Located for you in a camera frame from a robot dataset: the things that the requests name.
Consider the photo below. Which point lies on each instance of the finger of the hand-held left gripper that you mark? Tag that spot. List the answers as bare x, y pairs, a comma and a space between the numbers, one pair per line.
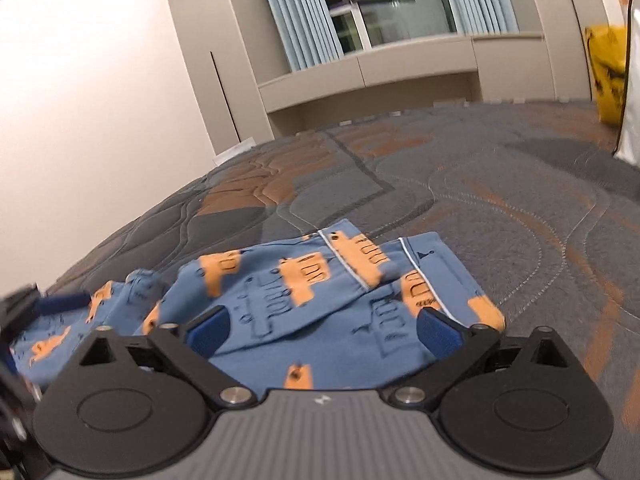
65, 303

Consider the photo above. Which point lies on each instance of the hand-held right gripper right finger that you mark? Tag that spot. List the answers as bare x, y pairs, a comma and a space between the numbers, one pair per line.
439, 331

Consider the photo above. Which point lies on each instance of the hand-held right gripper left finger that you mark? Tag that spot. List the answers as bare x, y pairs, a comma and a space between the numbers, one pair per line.
211, 331

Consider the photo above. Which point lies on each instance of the blue pants with orange print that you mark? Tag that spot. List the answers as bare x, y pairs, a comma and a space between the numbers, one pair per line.
320, 305

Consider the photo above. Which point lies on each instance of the grey and orange quilted bed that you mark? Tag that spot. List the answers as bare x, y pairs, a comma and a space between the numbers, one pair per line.
450, 200

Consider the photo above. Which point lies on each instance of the beige window bench cabinet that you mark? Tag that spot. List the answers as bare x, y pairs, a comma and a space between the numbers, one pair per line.
410, 67

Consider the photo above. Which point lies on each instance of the white bag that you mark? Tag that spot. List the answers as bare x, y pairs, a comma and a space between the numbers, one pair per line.
631, 110

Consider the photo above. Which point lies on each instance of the yellow bag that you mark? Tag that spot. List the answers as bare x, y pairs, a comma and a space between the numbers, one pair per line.
606, 75

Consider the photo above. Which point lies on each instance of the beige tall cabinet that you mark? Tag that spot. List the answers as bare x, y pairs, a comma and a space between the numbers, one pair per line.
565, 35

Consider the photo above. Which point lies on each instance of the glass window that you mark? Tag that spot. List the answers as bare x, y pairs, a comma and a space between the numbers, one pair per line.
390, 0

